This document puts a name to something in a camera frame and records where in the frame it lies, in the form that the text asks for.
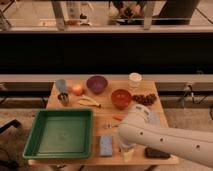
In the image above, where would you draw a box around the red bowl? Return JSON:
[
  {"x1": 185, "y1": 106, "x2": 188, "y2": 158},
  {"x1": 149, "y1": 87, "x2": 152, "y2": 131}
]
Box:
[{"x1": 111, "y1": 89, "x2": 132, "y2": 110}]

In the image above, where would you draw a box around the grey cloth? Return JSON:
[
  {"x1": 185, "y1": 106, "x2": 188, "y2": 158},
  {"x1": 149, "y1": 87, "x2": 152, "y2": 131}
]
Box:
[{"x1": 150, "y1": 112, "x2": 160, "y2": 125}]

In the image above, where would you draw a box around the orange carrot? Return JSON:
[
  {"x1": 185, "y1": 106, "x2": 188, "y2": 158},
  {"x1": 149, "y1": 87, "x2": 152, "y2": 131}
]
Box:
[{"x1": 113, "y1": 115, "x2": 124, "y2": 121}]

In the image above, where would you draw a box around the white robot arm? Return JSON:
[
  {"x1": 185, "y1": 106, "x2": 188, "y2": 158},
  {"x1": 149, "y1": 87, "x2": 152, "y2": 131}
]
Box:
[{"x1": 117, "y1": 104, "x2": 213, "y2": 168}]

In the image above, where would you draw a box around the blue plastic cup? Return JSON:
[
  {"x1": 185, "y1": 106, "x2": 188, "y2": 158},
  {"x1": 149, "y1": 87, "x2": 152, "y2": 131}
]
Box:
[{"x1": 55, "y1": 79, "x2": 67, "y2": 93}]

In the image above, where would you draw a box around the green plastic tray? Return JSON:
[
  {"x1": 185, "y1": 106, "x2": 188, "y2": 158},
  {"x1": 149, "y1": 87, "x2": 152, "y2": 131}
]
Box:
[{"x1": 23, "y1": 109, "x2": 93, "y2": 160}]

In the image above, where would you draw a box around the banana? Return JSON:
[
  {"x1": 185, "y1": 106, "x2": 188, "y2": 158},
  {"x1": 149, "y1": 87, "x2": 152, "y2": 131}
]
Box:
[{"x1": 78, "y1": 95, "x2": 101, "y2": 107}]

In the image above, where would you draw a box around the red apple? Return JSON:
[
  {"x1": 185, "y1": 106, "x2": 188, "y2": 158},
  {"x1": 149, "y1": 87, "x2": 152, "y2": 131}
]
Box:
[{"x1": 71, "y1": 84, "x2": 84, "y2": 96}]

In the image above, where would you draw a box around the person in background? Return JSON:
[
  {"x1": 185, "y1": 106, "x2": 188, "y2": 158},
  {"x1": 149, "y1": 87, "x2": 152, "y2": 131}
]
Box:
[{"x1": 108, "y1": 0, "x2": 201, "y2": 25}]

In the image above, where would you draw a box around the wooden table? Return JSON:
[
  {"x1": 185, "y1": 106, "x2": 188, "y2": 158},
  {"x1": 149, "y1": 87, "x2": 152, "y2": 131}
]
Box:
[{"x1": 28, "y1": 80, "x2": 179, "y2": 166}]

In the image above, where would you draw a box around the purple bowl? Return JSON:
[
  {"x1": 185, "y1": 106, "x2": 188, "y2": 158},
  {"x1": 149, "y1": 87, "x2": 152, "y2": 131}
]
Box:
[{"x1": 86, "y1": 75, "x2": 108, "y2": 94}]

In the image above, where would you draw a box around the bunch of red grapes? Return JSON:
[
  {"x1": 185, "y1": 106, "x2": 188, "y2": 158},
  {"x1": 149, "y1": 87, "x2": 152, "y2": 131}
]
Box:
[{"x1": 132, "y1": 93, "x2": 157, "y2": 106}]

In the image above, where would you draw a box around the white lidded jar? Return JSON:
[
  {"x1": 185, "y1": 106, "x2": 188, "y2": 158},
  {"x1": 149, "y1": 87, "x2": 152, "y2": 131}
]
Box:
[{"x1": 129, "y1": 72, "x2": 142, "y2": 88}]

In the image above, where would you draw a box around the blue sponge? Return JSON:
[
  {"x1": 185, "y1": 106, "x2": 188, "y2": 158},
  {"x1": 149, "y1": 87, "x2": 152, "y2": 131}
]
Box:
[{"x1": 99, "y1": 135, "x2": 113, "y2": 157}]

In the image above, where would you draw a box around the metal cup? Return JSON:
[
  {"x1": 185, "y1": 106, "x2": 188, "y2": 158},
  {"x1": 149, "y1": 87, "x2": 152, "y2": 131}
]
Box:
[{"x1": 57, "y1": 93, "x2": 69, "y2": 106}]

